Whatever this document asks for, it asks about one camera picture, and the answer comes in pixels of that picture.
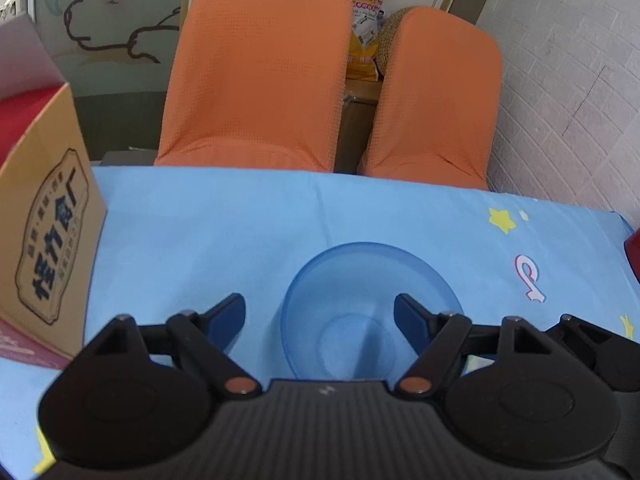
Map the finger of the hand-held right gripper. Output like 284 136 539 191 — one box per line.
544 313 640 396

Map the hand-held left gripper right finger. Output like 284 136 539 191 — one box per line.
394 294 571 397

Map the cardboard box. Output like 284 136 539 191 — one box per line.
332 79 382 176

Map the blue cartoon tablecloth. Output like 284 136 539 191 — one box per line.
0 165 640 480

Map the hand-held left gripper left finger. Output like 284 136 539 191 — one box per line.
82 292 263 401

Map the orange chair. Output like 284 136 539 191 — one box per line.
356 6 503 191
154 0 354 173

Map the tan woven basket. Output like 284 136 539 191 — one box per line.
375 7 416 78

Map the glass door with cartoon drawing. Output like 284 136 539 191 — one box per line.
30 0 197 97

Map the red thermos jug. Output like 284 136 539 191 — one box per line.
622 227 640 282

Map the yellow snack bag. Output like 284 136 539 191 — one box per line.
345 0 397 81

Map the blue translucent bowl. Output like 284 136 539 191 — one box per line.
280 242 466 381

